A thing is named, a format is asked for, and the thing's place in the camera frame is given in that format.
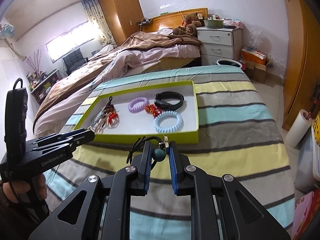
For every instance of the white paper roll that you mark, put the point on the white paper roll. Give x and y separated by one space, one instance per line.
299 128

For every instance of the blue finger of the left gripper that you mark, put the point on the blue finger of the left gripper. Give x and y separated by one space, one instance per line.
80 137
72 132

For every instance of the black smart wristband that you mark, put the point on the black smart wristband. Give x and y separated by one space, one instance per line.
169 101

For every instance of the green basin on nightstand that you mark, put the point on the green basin on nightstand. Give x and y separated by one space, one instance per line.
214 24

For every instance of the pink brown duvet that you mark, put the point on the pink brown duvet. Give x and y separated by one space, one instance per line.
138 50

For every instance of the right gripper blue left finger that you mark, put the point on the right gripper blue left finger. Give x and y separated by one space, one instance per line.
142 162

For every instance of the floral curtain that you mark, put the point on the floral curtain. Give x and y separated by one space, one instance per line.
97 19

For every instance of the large wooden closet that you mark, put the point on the large wooden closet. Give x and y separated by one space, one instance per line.
302 68

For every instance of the white round bin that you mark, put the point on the white round bin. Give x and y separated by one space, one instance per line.
229 62

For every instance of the red gift bag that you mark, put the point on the red gift bag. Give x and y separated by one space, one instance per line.
306 217

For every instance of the wooden headboard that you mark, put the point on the wooden headboard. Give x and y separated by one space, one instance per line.
171 20

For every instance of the pink beaded hair ornament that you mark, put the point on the pink beaded hair ornament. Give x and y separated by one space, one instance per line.
101 123

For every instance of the cluttered desk shelf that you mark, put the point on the cluttered desk shelf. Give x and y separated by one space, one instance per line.
41 83

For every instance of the tall wooden wardrobe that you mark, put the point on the tall wooden wardrobe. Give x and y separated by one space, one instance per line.
122 17

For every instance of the brown beaded pendant charm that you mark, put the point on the brown beaded pendant charm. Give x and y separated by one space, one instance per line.
109 107

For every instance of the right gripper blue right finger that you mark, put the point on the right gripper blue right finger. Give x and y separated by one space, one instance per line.
179 178

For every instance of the black office chair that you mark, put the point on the black office chair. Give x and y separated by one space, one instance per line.
74 61

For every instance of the white drawer nightstand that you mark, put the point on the white drawer nightstand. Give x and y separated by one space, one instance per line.
219 44

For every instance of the orange cardboard box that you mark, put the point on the orange cardboard box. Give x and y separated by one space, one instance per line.
255 64

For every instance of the green shallow cardboard box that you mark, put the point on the green shallow cardboard box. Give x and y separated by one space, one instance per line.
131 126

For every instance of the brown teddy bear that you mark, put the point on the brown teddy bear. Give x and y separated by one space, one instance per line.
190 24

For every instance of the left hand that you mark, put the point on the left hand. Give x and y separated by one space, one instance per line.
21 187

